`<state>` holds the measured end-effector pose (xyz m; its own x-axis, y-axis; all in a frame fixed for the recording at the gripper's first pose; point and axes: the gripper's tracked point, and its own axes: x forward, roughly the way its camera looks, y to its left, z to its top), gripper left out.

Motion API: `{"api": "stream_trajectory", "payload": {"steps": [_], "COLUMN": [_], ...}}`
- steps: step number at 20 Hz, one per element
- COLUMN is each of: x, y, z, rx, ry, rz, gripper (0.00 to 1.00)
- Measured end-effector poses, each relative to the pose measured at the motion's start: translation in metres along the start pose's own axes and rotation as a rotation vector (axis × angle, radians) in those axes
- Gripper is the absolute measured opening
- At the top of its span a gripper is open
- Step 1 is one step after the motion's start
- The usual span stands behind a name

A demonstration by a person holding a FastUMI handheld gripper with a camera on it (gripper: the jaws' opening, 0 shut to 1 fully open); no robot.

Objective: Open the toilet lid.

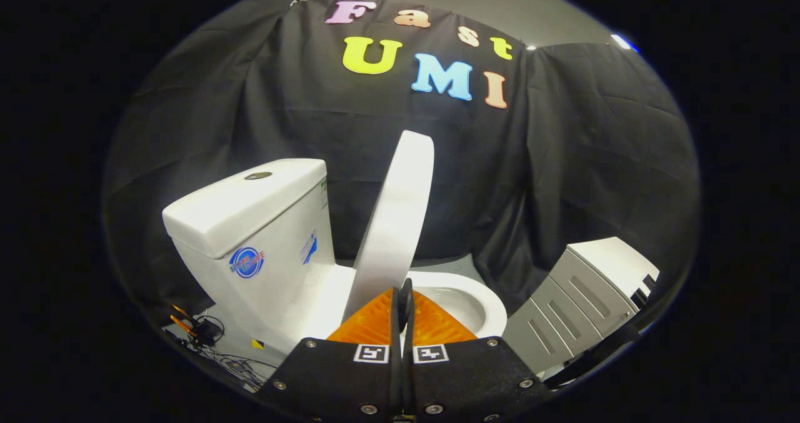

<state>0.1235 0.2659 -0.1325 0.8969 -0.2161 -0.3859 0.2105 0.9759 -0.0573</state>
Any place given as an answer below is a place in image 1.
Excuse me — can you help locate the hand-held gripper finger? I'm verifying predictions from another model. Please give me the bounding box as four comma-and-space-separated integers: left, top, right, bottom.
256, 278, 407, 423
400, 278, 554, 423

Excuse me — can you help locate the white toilet lid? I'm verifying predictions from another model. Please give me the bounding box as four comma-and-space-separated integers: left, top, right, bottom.
342, 131, 435, 321

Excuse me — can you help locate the white ceramic toilet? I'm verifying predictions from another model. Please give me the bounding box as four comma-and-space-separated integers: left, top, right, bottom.
162, 158, 508, 362

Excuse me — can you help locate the black backdrop cloth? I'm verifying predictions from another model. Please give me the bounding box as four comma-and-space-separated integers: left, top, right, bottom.
103, 0, 701, 324

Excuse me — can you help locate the grey white drawer cabinet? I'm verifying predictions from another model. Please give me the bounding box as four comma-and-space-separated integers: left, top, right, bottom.
503, 237, 660, 380

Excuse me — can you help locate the tangle of thin cables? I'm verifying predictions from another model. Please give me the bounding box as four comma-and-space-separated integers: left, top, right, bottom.
187, 342, 279, 392

